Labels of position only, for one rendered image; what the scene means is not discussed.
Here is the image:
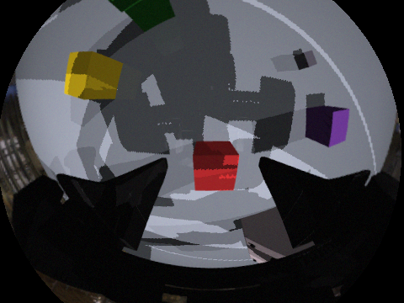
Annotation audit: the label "green block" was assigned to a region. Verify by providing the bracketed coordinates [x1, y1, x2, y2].
[109, 0, 138, 13]
[125, 0, 175, 33]

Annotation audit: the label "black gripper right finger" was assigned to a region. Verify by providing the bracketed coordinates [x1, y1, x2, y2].
[258, 157, 371, 249]

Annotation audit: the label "purple block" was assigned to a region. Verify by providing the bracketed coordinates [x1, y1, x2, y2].
[306, 105, 349, 147]

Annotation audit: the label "red block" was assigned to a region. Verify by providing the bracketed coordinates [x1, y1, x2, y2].
[193, 141, 239, 191]

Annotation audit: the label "yellow block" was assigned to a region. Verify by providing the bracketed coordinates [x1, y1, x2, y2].
[64, 50, 122, 100]

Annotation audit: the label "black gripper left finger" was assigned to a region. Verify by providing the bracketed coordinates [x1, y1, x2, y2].
[57, 158, 168, 252]

